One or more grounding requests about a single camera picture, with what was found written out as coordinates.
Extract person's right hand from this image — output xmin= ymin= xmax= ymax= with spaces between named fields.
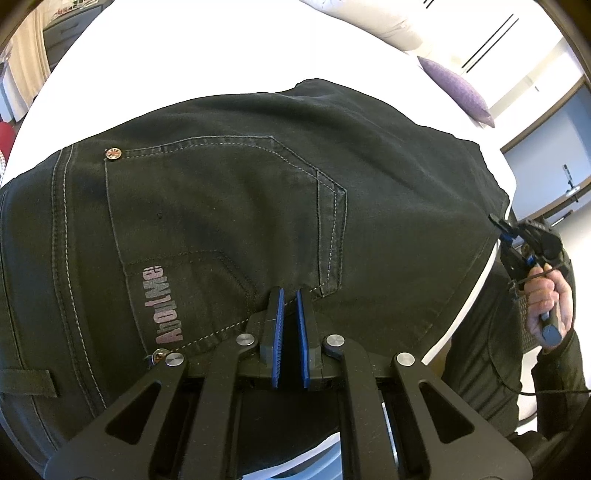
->
xmin=524 ymin=264 xmax=574 ymax=354

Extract grey nightstand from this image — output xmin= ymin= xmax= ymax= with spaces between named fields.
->
xmin=43 ymin=0 xmax=112 ymax=71

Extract person's dark trousers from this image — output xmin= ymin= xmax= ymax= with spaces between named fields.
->
xmin=443 ymin=262 xmax=523 ymax=437

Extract purple cushion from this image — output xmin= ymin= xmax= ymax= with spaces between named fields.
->
xmin=417 ymin=56 xmax=495 ymax=128

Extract white folded duvet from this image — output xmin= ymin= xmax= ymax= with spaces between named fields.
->
xmin=304 ymin=0 xmax=426 ymax=51

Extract black denim pants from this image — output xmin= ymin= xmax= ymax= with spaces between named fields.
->
xmin=1 ymin=79 xmax=510 ymax=471

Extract red and white bag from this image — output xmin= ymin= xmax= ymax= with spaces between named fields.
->
xmin=0 ymin=121 xmax=16 ymax=160

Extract black cable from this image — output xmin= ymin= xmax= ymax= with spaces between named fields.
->
xmin=484 ymin=257 xmax=591 ymax=398

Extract dark jacket sleeve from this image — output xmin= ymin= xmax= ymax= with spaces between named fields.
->
xmin=507 ymin=331 xmax=591 ymax=471

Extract cream curtain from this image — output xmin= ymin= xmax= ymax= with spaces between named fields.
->
xmin=8 ymin=4 xmax=50 ymax=109

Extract white wardrobe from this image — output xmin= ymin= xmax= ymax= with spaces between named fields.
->
xmin=417 ymin=0 xmax=584 ymax=118

